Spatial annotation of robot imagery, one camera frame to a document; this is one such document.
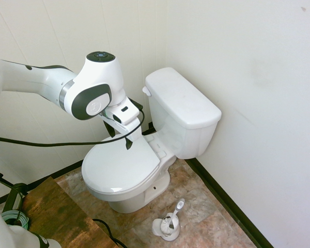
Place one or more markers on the white toilet brush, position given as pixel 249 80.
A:
pixel 177 209

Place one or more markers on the long black baseboard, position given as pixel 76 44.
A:
pixel 232 204

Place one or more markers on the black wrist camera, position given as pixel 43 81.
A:
pixel 137 104

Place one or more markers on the brown wooden board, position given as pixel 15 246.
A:
pixel 56 214

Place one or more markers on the white toilet bowl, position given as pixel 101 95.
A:
pixel 134 196

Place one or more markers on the white toilet brush holder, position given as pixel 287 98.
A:
pixel 170 233

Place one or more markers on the white toilet tank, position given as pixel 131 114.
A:
pixel 186 139

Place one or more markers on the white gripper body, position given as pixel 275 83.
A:
pixel 126 116

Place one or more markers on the black stand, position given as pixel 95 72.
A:
pixel 13 193

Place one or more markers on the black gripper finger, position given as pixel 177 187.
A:
pixel 128 144
pixel 110 129

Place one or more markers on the white toilet seat lid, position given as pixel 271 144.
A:
pixel 118 165

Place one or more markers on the white toilet tank lid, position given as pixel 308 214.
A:
pixel 183 98

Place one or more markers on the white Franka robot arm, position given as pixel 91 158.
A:
pixel 41 80

